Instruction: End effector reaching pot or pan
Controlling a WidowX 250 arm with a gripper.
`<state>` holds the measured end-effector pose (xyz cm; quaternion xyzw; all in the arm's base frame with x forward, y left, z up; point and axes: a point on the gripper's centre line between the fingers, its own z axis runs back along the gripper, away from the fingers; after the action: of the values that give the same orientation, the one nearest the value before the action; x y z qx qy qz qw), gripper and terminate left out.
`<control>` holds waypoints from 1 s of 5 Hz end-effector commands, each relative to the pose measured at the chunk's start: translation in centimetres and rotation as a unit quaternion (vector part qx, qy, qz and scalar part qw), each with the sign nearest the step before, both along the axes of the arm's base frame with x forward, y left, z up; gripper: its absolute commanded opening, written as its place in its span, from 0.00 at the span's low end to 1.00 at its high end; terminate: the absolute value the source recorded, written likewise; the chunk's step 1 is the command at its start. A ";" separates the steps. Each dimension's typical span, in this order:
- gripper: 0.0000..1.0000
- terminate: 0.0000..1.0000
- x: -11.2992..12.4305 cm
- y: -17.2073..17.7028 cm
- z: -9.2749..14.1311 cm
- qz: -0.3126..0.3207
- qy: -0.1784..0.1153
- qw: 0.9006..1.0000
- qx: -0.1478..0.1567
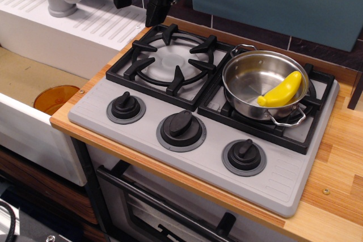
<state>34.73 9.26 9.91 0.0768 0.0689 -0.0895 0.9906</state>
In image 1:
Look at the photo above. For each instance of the stainless steel pot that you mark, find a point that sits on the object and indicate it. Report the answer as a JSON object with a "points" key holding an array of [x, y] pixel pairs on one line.
{"points": [[251, 73]]}

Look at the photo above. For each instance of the black left burner grate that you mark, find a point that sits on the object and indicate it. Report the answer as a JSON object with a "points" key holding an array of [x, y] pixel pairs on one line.
{"points": [[171, 65]]}

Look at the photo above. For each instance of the black burner grate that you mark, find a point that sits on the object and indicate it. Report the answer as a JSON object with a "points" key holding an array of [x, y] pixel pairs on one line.
{"points": [[171, 65], [317, 105]]}

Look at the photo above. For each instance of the white toy sink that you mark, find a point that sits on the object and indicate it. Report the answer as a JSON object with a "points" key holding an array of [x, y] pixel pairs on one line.
{"points": [[38, 52]]}

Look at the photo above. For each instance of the black left stove knob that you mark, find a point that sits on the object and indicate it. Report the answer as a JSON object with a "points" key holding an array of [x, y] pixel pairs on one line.
{"points": [[126, 109]]}

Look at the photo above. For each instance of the black stove knob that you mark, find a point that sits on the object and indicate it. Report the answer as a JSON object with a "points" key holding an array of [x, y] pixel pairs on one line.
{"points": [[126, 109], [244, 158], [181, 132]]}

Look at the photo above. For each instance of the orange plastic drain plate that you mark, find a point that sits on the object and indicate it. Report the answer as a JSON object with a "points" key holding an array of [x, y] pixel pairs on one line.
{"points": [[52, 99]]}

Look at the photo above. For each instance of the black middle stove knob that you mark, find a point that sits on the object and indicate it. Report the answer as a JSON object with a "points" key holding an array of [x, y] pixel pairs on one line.
{"points": [[181, 132]]}

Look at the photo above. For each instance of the grey toy stove top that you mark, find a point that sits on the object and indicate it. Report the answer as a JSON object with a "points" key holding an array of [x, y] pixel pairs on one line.
{"points": [[278, 188]]}

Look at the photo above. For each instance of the yellow plastic banana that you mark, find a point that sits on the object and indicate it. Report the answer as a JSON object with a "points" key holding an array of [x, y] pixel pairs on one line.
{"points": [[283, 93]]}

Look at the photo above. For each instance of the teal panel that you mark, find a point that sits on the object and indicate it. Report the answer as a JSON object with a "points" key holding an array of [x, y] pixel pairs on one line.
{"points": [[334, 23]]}

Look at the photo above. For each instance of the black right stove knob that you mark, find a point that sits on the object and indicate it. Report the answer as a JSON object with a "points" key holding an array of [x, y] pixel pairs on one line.
{"points": [[244, 158]]}

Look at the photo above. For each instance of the toy oven door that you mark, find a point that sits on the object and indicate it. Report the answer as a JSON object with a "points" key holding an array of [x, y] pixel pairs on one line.
{"points": [[154, 209]]}

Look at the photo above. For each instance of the black right burner grate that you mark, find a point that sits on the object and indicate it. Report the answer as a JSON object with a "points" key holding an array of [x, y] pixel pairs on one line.
{"points": [[317, 105]]}

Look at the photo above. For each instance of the black oven door handle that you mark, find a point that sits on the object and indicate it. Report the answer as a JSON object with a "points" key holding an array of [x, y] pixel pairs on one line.
{"points": [[218, 234]]}

